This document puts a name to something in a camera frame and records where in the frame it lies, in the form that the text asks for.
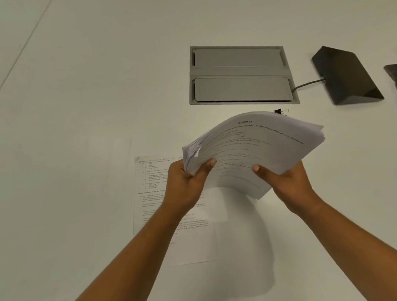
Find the grey table cable hatch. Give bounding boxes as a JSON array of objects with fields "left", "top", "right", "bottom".
[{"left": 187, "top": 41, "right": 300, "bottom": 109}]

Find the stack of printed paper sheets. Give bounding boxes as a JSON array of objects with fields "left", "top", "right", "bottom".
[{"left": 180, "top": 108, "right": 328, "bottom": 203}]

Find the black cable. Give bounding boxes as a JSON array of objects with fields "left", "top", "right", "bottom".
[{"left": 291, "top": 78, "right": 327, "bottom": 93}]

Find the person's right forearm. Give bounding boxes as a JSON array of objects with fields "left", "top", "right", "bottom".
[{"left": 297, "top": 188, "right": 397, "bottom": 301}]

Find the person's left forearm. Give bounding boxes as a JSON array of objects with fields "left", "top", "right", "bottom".
[{"left": 58, "top": 202, "right": 190, "bottom": 301}]

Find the printed paper sheet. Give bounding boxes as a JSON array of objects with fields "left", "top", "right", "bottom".
[{"left": 130, "top": 153, "right": 216, "bottom": 268}]

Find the person's left hand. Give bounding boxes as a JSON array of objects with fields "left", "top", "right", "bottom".
[{"left": 160, "top": 157, "right": 220, "bottom": 217}]

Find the black wedge-shaped device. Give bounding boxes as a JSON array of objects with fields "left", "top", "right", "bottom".
[{"left": 310, "top": 43, "right": 385, "bottom": 107}]

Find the person's right hand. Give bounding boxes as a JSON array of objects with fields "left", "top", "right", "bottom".
[{"left": 252, "top": 160, "right": 317, "bottom": 218}]

